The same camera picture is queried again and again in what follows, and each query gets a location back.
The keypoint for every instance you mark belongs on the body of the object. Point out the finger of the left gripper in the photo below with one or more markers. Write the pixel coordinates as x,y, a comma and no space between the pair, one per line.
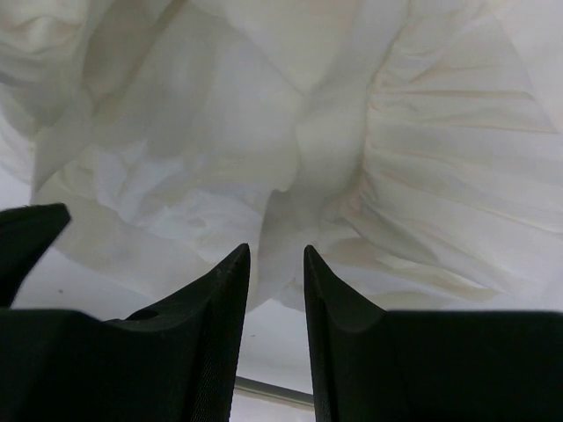
26,234

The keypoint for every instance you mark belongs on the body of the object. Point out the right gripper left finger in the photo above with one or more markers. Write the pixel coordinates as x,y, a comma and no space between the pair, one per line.
175,360

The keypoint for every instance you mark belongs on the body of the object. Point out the white skirt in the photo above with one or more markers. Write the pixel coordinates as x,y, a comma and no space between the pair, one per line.
417,145

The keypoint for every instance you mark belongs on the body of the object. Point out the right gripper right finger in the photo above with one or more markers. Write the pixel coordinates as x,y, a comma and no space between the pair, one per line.
373,364

